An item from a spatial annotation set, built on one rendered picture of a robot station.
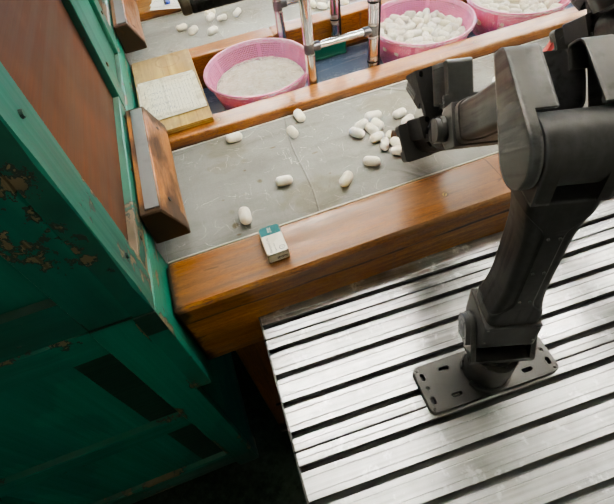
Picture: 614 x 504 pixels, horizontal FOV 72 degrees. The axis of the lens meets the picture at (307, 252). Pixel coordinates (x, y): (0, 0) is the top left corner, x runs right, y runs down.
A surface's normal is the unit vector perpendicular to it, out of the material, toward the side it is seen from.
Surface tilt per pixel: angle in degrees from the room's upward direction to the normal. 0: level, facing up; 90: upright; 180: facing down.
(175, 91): 0
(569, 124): 16
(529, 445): 0
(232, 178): 0
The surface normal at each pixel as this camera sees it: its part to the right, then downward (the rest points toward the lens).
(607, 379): -0.11, -0.60
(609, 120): -0.10, -0.35
